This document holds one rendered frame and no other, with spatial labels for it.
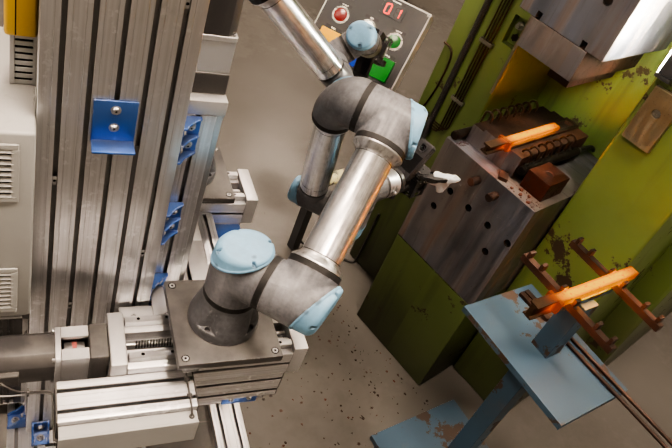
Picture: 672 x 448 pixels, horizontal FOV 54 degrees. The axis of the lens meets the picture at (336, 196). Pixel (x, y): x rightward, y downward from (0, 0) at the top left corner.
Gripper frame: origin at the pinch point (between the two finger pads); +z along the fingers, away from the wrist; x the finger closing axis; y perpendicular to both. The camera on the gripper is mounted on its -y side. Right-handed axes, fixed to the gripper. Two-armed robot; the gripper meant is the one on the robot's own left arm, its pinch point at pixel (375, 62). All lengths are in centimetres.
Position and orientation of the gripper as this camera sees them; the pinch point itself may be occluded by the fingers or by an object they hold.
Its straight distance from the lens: 208.3
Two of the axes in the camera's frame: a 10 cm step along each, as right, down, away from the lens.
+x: -8.6, -4.8, 1.6
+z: 2.0, -0.4, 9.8
